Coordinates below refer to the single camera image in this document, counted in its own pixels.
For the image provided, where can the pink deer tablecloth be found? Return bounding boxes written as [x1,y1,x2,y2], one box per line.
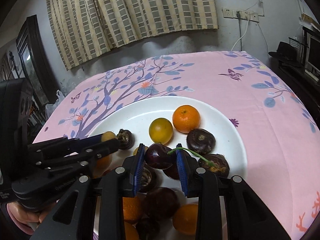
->
[36,51,319,239]

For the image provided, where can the water chestnut middle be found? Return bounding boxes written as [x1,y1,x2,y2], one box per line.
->
[139,165,158,193]

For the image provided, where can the dark cherry with stem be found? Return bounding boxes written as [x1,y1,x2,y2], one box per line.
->
[145,142,216,170]

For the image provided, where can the longan right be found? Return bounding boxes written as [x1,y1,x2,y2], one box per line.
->
[101,131,117,142]

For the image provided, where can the left hand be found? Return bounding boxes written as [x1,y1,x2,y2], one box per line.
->
[7,202,56,235]

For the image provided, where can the white wall power strip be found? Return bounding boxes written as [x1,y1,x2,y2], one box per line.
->
[221,7,259,23]

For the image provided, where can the white power cable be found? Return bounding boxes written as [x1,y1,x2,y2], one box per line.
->
[230,11,270,55]

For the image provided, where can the striped beige curtain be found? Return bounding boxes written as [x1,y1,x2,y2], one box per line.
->
[46,0,219,70]

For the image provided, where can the water chestnut lower left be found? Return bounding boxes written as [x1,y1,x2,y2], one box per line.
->
[117,129,135,150]

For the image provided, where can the orange kumquat centre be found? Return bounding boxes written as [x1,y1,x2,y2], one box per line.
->
[93,155,112,178]

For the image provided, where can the greenish yellow kumquat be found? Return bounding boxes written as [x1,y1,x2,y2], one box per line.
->
[149,118,173,145]

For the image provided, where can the yellow-orange kumquat far left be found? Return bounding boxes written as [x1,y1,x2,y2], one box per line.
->
[124,222,139,240]

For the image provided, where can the smooth orange kumquat front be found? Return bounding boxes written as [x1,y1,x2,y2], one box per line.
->
[172,203,198,236]

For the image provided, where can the white oval plate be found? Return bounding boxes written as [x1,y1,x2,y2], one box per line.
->
[88,96,249,240]

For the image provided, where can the black hat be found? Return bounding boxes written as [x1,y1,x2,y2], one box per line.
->
[268,41,299,64]

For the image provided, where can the large front orange mandarin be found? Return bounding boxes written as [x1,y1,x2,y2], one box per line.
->
[172,105,201,133]

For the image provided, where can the large dark plum centre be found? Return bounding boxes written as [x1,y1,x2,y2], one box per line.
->
[142,187,180,221]

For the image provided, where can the small dark cherry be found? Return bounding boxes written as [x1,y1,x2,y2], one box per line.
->
[163,153,180,180]

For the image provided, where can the textured mandarin left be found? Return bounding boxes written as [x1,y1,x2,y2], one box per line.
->
[123,193,145,224]

